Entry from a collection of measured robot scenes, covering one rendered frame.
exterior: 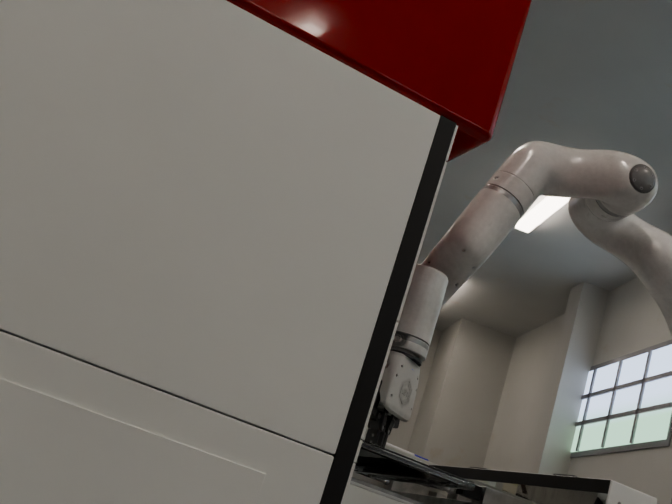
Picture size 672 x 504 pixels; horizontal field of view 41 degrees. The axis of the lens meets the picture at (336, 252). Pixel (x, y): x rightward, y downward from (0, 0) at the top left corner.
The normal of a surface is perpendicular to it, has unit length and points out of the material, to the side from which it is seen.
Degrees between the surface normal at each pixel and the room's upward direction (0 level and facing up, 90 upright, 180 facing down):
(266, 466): 90
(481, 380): 90
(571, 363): 90
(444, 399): 90
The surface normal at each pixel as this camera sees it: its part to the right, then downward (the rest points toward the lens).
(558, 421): 0.16, -0.27
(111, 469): 0.40, -0.17
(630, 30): -0.30, 0.90
